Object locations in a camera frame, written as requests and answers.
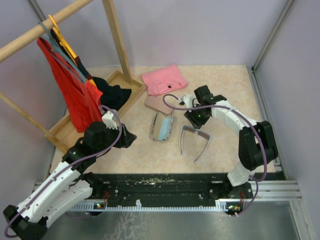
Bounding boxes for yellow hanger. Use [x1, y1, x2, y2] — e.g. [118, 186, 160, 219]
[48, 14, 96, 87]

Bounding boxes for wooden clothes rack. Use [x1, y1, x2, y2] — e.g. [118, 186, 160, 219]
[0, 0, 148, 153]

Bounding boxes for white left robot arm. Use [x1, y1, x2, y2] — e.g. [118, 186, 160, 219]
[3, 121, 137, 240]

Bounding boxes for grey blue frame sunglasses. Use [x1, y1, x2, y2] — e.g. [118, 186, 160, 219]
[179, 125, 211, 163]

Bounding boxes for dark navy garment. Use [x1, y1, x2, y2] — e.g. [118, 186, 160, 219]
[50, 27, 132, 111]

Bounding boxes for pink glasses case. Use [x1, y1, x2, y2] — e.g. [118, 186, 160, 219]
[144, 95, 174, 115]

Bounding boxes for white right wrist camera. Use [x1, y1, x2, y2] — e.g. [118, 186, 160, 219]
[178, 94, 196, 109]

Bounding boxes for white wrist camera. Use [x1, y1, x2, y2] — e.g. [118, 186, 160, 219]
[178, 94, 196, 109]
[101, 110, 119, 130]

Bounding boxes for grey blue hanger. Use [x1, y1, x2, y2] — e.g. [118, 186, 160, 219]
[38, 21, 87, 84]

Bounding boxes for folded pink shirt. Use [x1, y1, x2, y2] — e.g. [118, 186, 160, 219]
[141, 64, 188, 97]

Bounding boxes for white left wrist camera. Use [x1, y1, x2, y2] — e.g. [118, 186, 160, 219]
[101, 110, 119, 130]

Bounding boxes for flag newspaper print glasses case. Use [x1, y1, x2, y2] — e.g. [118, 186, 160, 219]
[150, 112, 174, 142]

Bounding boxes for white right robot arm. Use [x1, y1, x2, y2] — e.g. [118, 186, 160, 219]
[181, 85, 278, 198]

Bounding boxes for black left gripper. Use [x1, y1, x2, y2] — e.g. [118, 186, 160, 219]
[94, 121, 137, 155]

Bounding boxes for red hanging shirt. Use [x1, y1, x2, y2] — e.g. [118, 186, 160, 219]
[36, 37, 102, 133]

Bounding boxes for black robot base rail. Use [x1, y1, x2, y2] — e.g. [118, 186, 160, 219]
[47, 172, 286, 216]

